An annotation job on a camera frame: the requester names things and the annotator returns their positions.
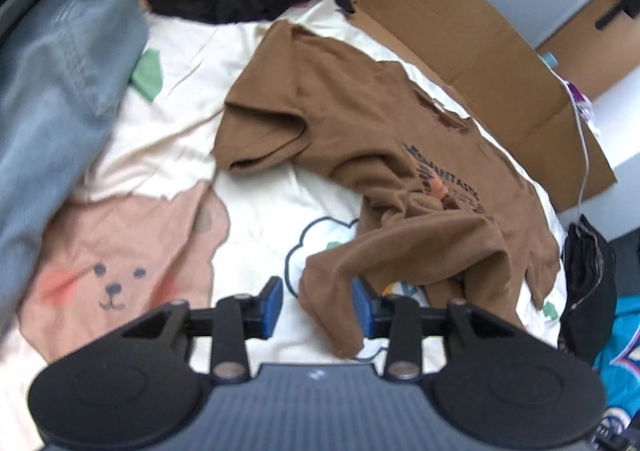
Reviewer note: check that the blue cap bottle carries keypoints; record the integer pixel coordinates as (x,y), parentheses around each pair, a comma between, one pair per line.
(550,60)

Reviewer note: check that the cream bear print bed sheet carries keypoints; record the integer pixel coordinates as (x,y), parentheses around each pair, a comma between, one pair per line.
(250,211)

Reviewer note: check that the blue jeans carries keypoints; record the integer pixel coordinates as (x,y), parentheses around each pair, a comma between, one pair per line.
(55,81)

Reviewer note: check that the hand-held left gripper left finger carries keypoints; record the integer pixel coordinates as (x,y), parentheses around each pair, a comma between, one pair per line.
(272,303)

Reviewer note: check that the detergent refill pouch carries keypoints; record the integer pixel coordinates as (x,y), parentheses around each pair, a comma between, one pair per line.
(582,103)

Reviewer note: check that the teal printed cloth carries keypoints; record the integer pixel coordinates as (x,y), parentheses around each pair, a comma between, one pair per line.
(620,371)

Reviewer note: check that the flattened cardboard sheet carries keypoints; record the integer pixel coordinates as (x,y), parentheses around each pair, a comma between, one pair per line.
(450,21)

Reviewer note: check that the upright cardboard box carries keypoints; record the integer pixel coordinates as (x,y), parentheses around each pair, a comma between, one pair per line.
(605,46)

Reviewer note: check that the folded black clothes pile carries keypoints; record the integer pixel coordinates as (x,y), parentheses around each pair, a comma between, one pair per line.
(590,291)

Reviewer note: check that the brown printed t-shirt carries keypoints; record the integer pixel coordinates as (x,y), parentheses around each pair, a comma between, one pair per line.
(360,131)

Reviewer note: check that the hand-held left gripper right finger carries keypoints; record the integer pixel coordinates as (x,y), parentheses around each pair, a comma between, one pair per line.
(362,308)

